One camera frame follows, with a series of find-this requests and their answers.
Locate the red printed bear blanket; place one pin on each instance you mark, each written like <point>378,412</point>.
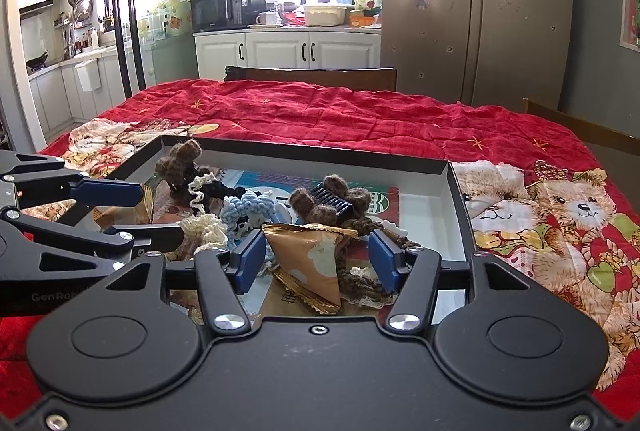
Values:
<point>350,111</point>

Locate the black-rimmed cardboard box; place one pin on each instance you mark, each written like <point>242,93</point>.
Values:
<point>430,211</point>

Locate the tan snack packet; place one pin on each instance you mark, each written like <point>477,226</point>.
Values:
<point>305,261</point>

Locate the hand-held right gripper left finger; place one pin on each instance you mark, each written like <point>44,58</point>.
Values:
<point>250,261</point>

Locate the white hanging bin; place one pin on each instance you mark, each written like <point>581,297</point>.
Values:
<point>89,73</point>

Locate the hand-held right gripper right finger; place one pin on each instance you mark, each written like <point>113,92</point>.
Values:
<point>384,261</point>

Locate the black and cream crochet clip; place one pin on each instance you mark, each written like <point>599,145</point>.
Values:
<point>205,192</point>

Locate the white mug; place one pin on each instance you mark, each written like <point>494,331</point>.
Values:
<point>267,17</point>

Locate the white kitchen counter cabinets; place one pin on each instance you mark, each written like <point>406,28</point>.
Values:
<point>60,96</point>

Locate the white kitchen cabinet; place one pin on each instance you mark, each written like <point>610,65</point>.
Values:
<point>300,53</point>

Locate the brown crochet bear hair clip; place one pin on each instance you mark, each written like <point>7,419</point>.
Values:
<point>177,161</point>

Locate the brown crochet claw clip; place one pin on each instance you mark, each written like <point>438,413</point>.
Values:
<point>320,207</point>

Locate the orange food box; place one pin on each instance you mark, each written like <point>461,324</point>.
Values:
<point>362,18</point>

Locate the silver refrigerator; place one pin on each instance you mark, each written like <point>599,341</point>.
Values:
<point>475,21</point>

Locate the black wok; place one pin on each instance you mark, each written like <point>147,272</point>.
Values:
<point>36,59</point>

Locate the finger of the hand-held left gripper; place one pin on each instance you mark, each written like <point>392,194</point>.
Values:
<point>110,193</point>
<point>160,238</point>

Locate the black microwave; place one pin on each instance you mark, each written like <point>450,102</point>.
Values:
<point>217,11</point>

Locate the cream plastic container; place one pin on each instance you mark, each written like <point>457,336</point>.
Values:
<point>325,15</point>

